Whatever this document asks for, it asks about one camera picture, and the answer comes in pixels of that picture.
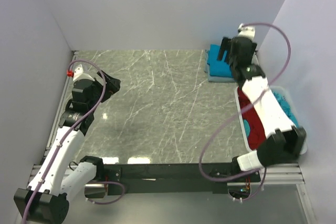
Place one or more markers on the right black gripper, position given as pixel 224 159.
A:
pixel 224 45

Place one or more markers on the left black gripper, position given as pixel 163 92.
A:
pixel 112 86

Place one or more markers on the teal blue t-shirt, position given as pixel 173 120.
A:
pixel 216 68

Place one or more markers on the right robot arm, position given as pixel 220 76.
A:
pixel 284 140

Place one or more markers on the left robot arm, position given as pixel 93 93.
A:
pixel 47 197

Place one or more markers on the folded grey-blue t-shirt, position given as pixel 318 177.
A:
pixel 215 78

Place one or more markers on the white plastic laundry basket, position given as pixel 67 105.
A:
pixel 275 88

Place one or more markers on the light blue t-shirt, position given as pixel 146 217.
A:
pixel 244 101

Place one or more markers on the black mounting beam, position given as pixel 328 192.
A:
pixel 152 178

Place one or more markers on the red t-shirt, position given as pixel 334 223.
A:
pixel 254 129

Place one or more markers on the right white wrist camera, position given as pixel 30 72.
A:
pixel 246 31

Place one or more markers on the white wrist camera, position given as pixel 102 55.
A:
pixel 79 73
pixel 246 31

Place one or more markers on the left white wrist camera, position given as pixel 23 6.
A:
pixel 79 73

